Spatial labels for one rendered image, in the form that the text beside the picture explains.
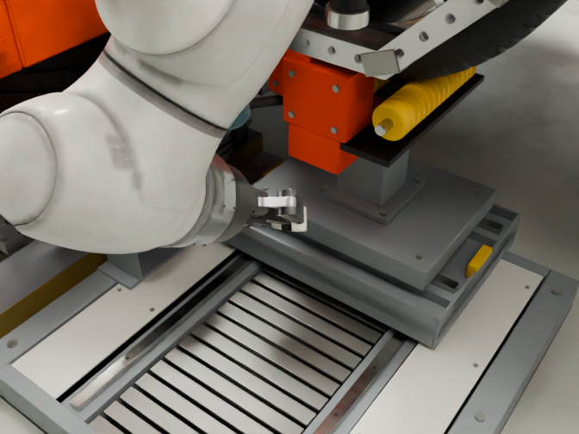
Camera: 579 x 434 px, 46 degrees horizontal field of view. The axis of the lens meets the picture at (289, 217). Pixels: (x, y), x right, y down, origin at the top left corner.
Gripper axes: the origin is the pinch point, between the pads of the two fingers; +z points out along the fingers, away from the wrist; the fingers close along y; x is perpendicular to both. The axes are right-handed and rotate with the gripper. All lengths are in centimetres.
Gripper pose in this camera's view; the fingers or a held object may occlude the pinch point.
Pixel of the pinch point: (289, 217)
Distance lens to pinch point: 78.7
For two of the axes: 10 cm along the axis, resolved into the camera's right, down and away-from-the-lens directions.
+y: 9.1, -0.6, -4.0
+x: -0.3, -9.9, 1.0
